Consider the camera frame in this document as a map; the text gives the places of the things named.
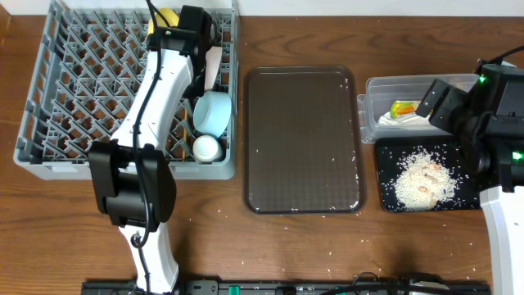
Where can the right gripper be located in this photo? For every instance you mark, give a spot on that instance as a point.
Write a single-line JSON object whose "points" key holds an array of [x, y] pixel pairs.
{"points": [[453, 97]]}

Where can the blue bowl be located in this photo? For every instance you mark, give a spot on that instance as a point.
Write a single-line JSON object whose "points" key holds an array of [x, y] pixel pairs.
{"points": [[212, 113]]}

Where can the pink bowl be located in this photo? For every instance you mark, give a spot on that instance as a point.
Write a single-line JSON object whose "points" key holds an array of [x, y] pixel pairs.
{"points": [[213, 61]]}

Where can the green snack wrapper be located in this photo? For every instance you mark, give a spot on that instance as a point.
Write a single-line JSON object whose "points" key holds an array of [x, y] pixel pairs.
{"points": [[403, 108]]}

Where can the white paper napkin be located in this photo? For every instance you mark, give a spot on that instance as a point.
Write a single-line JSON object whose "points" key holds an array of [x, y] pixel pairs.
{"points": [[410, 119]]}

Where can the white cup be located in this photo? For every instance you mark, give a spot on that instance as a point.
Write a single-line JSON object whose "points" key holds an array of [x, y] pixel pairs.
{"points": [[206, 149]]}

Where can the yellow plate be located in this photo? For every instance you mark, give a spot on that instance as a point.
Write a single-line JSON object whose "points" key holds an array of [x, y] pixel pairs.
{"points": [[164, 17]]}

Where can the leftover rice pile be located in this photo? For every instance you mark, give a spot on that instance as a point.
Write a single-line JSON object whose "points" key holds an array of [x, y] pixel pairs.
{"points": [[423, 181]]}

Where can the wooden chopstick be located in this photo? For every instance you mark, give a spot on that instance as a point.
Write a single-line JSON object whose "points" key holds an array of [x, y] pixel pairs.
{"points": [[185, 135]]}

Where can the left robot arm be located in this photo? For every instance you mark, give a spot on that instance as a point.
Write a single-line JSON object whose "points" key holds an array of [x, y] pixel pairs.
{"points": [[132, 180]]}

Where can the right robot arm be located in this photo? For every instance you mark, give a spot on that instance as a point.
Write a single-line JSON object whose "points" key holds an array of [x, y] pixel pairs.
{"points": [[486, 124]]}

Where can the black waste tray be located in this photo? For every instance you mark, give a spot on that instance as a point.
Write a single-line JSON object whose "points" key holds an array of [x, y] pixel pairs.
{"points": [[390, 151]]}

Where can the clear plastic bin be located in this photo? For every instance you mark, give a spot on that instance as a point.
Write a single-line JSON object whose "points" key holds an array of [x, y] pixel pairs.
{"points": [[380, 94]]}

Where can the grey dish rack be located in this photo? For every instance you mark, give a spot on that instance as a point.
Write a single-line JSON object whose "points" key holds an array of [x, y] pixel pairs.
{"points": [[89, 66]]}

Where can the dark brown serving tray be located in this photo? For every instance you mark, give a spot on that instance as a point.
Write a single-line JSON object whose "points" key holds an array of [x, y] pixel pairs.
{"points": [[302, 149]]}

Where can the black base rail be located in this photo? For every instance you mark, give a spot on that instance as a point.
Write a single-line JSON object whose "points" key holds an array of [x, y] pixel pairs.
{"points": [[210, 287]]}

